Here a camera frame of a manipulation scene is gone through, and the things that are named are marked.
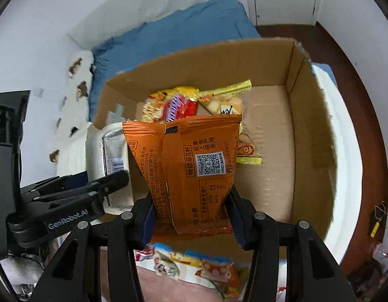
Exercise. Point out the white red candy packet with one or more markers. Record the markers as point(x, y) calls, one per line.
point(159, 258)

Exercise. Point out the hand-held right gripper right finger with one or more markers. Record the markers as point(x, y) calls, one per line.
point(238, 226)

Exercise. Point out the small yellow snack packet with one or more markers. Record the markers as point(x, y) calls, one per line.
point(247, 151)

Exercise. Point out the orange snack packet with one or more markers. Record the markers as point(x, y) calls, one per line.
point(194, 170)

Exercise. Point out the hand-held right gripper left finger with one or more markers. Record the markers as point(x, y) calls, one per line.
point(148, 223)

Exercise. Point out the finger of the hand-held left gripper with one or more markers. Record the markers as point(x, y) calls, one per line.
point(64, 218)
point(112, 181)

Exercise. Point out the clear yellow bun packet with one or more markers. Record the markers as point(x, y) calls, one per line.
point(225, 103)

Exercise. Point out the cream quilt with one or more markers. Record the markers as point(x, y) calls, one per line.
point(345, 163)

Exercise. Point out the white bear print pillow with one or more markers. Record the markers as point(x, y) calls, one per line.
point(71, 107)

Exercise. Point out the brown cardboard box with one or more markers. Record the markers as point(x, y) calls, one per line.
point(275, 151)

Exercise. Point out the yellow instant noodle packet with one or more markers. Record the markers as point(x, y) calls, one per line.
point(171, 103)

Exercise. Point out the white textured bedspread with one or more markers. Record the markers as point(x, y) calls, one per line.
point(149, 6)

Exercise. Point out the white foil snack packet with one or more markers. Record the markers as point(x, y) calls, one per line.
point(115, 151)

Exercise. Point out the yellow tag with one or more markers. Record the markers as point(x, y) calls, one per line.
point(376, 229)

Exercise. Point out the blue pillow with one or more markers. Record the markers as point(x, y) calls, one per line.
point(181, 31)

